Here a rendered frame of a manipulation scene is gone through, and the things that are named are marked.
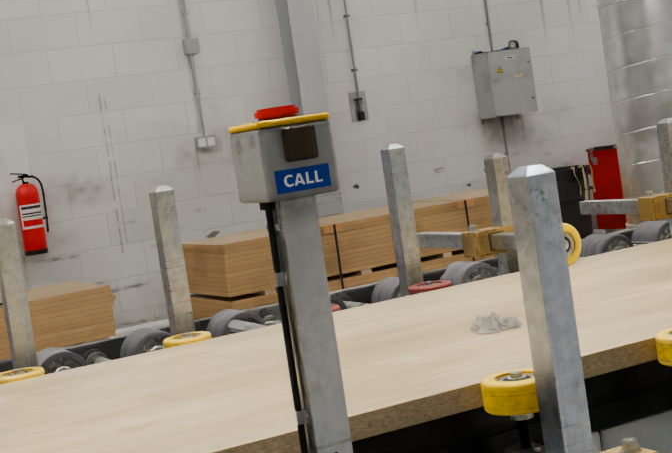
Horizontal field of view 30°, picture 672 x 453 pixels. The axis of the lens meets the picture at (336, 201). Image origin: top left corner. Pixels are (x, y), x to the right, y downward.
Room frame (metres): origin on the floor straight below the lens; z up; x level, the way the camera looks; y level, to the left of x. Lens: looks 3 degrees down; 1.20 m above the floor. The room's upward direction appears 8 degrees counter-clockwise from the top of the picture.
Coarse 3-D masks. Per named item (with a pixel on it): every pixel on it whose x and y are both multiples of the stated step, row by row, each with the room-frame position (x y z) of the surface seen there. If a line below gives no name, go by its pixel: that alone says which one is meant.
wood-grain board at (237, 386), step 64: (640, 256) 2.26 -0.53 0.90; (384, 320) 1.96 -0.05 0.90; (448, 320) 1.86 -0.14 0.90; (576, 320) 1.70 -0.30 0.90; (640, 320) 1.63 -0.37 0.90; (0, 384) 1.89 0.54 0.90; (64, 384) 1.80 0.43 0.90; (128, 384) 1.72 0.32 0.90; (192, 384) 1.65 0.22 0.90; (256, 384) 1.58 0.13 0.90; (384, 384) 1.46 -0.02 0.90; (448, 384) 1.41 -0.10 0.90; (0, 448) 1.43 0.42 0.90; (64, 448) 1.37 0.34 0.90; (128, 448) 1.33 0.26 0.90; (192, 448) 1.28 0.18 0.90; (256, 448) 1.28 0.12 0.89
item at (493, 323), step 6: (492, 312) 1.74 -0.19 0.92; (480, 318) 1.77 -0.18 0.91; (486, 318) 1.76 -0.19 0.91; (492, 318) 1.71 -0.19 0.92; (498, 318) 1.75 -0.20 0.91; (504, 318) 1.74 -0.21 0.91; (510, 318) 1.73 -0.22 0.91; (516, 318) 1.72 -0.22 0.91; (474, 324) 1.74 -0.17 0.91; (480, 324) 1.74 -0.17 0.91; (486, 324) 1.72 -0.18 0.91; (492, 324) 1.71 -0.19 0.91; (498, 324) 1.73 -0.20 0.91; (504, 324) 1.72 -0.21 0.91; (510, 324) 1.71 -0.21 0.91; (516, 324) 1.71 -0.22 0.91; (480, 330) 1.72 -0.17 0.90; (486, 330) 1.71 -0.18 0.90; (492, 330) 1.70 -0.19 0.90; (498, 330) 1.70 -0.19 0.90
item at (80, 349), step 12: (492, 264) 3.09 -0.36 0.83; (432, 276) 3.01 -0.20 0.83; (348, 288) 2.92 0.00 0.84; (360, 288) 2.92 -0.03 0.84; (372, 288) 2.94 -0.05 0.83; (360, 300) 2.92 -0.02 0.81; (252, 312) 2.80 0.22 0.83; (264, 312) 2.82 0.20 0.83; (276, 312) 2.83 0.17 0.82; (204, 324) 2.75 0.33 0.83; (120, 336) 2.68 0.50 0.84; (72, 348) 2.62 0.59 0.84; (84, 348) 2.63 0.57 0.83; (96, 348) 2.65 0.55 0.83; (108, 348) 2.66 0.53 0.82; (120, 348) 2.67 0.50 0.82
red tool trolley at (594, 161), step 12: (588, 156) 9.82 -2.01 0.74; (600, 156) 9.71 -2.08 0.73; (612, 156) 9.61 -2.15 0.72; (600, 168) 9.73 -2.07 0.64; (612, 168) 9.62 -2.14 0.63; (600, 180) 9.74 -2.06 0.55; (612, 180) 9.64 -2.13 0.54; (600, 192) 9.76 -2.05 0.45; (612, 192) 9.65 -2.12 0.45; (600, 216) 9.78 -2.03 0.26; (612, 216) 9.68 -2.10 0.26; (624, 216) 9.58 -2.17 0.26; (600, 228) 9.80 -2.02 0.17; (612, 228) 9.69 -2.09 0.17; (624, 228) 9.60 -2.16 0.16
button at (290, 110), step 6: (270, 108) 1.10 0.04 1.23; (276, 108) 1.10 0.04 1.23; (282, 108) 1.10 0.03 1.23; (288, 108) 1.10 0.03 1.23; (294, 108) 1.11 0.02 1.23; (258, 114) 1.10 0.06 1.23; (264, 114) 1.10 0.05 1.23; (270, 114) 1.10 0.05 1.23; (276, 114) 1.10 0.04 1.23; (282, 114) 1.10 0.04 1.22; (288, 114) 1.10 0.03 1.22; (294, 114) 1.11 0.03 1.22; (258, 120) 1.11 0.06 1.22
